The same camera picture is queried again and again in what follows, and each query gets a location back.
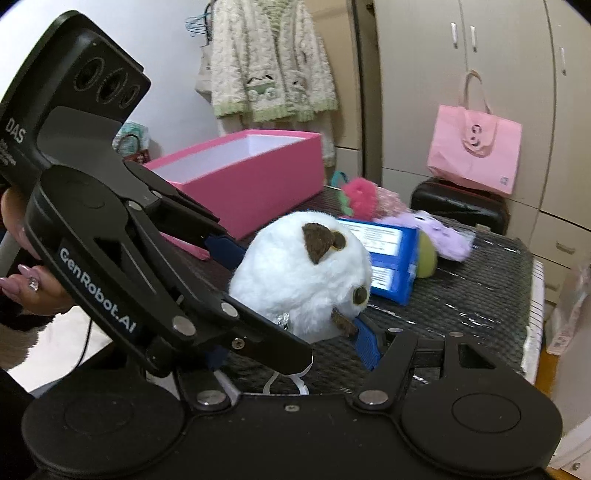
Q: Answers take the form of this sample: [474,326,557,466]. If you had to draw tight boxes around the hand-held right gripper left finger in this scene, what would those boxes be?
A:
[175,346,242,412]

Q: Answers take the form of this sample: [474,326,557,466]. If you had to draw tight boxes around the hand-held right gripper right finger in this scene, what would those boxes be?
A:
[355,318,523,412]

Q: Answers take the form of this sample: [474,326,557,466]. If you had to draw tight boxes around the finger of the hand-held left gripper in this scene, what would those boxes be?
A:
[123,159,249,269]
[90,198,315,376]

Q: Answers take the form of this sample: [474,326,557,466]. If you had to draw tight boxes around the white plush dog toy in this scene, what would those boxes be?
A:
[228,210,372,395]

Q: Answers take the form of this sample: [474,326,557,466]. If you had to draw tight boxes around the blue and white packet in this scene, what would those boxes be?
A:
[337,218,421,306]

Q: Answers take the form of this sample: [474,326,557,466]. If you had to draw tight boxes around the pink cardboard box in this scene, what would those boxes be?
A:
[141,129,326,241]

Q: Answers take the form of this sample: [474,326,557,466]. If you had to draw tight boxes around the pale purple plush toy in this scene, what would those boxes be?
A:
[397,210,476,261]

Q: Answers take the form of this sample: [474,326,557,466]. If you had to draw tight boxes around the pink fluffy pompom toy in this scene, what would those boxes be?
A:
[339,178,379,221]

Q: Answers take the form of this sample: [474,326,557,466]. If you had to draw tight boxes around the person's left hand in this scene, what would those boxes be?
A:
[0,188,75,318]

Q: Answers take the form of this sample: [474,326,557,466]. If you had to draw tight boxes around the crumpled printed plastic bag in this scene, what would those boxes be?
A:
[113,121,151,151]

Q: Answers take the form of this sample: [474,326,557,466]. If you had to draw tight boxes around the yellow-green plush ball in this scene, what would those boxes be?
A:
[416,231,439,279]

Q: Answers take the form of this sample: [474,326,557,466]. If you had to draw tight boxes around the beige hanging tote bag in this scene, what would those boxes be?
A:
[195,44,215,100]

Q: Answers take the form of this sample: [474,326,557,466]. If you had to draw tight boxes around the white fuzzy pants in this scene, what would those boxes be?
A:
[318,108,338,168]

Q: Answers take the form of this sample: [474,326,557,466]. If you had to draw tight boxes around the black suitcase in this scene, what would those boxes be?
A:
[410,179,509,232]

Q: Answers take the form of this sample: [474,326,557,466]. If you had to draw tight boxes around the white fuzzy cardigan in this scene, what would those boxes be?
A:
[210,0,340,123]

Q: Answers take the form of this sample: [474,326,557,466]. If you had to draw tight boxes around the clear plastic bag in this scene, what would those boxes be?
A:
[547,258,591,356]

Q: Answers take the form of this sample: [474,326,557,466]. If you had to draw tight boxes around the pink tote bag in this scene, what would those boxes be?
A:
[427,70,522,195]

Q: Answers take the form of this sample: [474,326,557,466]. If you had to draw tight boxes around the cream wardrobe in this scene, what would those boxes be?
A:
[351,0,591,296]

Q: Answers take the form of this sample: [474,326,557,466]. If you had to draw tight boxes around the black cable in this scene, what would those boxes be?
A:
[74,318,95,367]

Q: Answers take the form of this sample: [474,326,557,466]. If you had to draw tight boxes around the wire clothes hangers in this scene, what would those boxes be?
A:
[185,0,218,44]

